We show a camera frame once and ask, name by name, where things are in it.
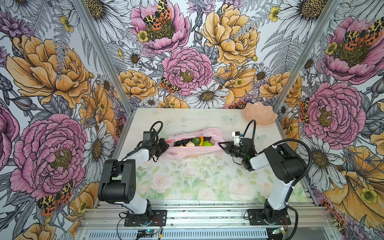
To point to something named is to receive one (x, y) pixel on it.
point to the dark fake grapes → (182, 142)
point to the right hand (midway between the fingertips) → (218, 146)
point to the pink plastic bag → (195, 151)
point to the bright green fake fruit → (207, 143)
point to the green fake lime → (196, 140)
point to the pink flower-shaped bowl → (263, 114)
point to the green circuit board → (147, 231)
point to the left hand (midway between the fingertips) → (169, 148)
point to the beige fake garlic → (190, 144)
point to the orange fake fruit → (201, 142)
